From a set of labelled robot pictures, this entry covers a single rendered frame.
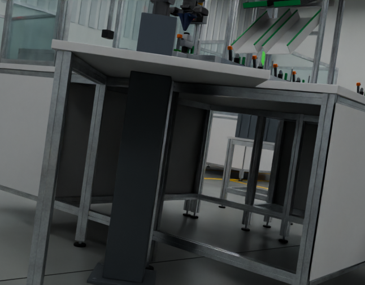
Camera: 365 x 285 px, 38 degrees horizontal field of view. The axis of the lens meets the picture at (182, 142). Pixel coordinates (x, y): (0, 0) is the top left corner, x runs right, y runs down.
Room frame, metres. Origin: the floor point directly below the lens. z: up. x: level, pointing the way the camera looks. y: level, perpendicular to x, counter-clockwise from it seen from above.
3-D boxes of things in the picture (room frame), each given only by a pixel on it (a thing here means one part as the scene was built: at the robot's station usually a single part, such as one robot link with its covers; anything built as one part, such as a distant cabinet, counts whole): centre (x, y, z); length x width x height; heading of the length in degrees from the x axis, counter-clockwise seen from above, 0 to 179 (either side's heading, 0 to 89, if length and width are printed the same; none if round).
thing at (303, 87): (2.82, -0.33, 0.85); 1.50 x 1.41 x 0.03; 53
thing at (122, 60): (2.12, 0.11, 0.84); 0.90 x 0.70 x 0.03; 1
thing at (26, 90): (3.47, 0.52, 0.43); 1.39 x 0.63 x 0.86; 143
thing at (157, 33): (2.12, 0.16, 0.96); 0.14 x 0.14 x 0.20; 1
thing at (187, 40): (2.56, 0.05, 1.06); 0.08 x 0.04 x 0.07; 143
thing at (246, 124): (4.48, -0.80, 0.73); 0.62 x 0.42 x 0.23; 53
